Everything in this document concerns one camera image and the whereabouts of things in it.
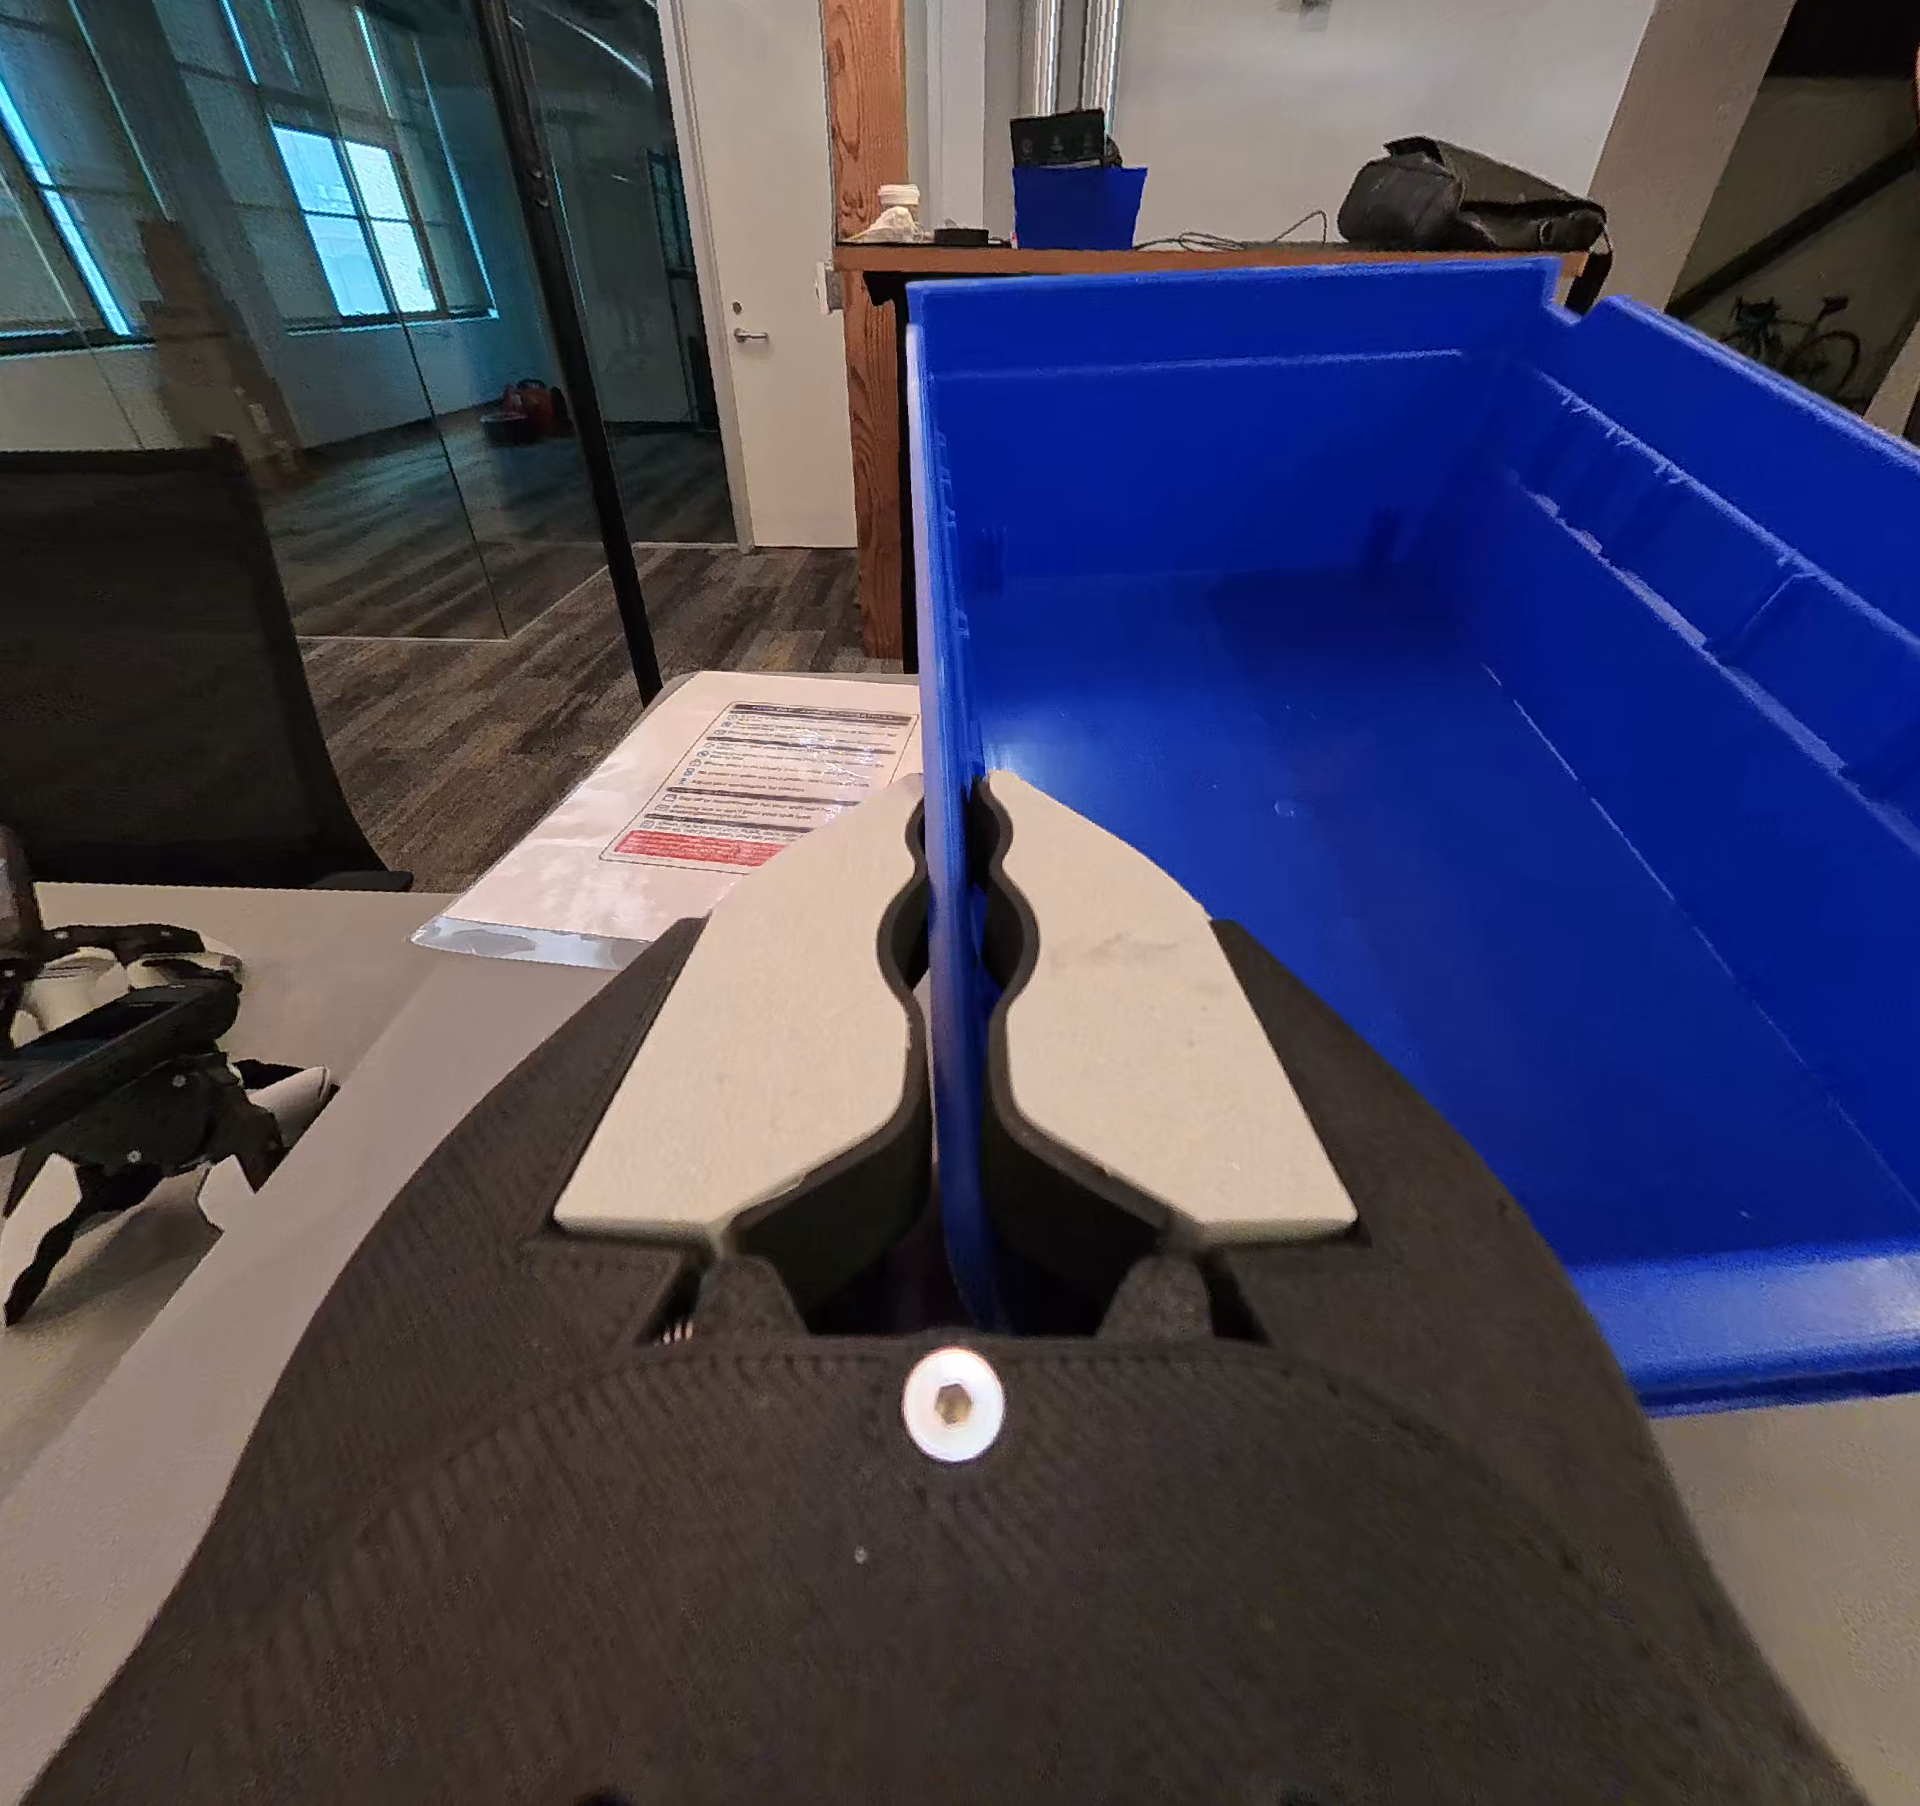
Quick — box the black bag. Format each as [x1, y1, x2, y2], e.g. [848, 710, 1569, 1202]
[1336, 134, 1617, 309]

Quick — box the white door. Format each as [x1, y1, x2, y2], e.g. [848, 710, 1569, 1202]
[645, 0, 859, 550]

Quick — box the small blue bin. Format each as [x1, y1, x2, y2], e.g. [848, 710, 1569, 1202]
[1012, 162, 1149, 252]

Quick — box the laminated instruction sheet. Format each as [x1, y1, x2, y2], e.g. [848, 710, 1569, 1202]
[413, 670, 919, 972]

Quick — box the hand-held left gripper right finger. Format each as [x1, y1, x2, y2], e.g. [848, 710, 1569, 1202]
[976, 772, 1363, 1244]

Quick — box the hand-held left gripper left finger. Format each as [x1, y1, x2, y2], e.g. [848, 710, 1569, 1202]
[551, 774, 935, 1244]

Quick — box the wooden post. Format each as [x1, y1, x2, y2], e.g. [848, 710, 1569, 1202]
[817, 0, 912, 246]

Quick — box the bicycle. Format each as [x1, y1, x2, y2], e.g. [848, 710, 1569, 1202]
[1715, 292, 1867, 401]

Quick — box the blue plastic bin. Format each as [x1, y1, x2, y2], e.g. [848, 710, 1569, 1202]
[906, 255, 1920, 1419]

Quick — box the grey desk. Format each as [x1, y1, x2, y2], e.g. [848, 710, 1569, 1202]
[0, 670, 1920, 1806]

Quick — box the black mesh chair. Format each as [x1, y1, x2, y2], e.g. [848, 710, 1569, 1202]
[0, 441, 415, 893]

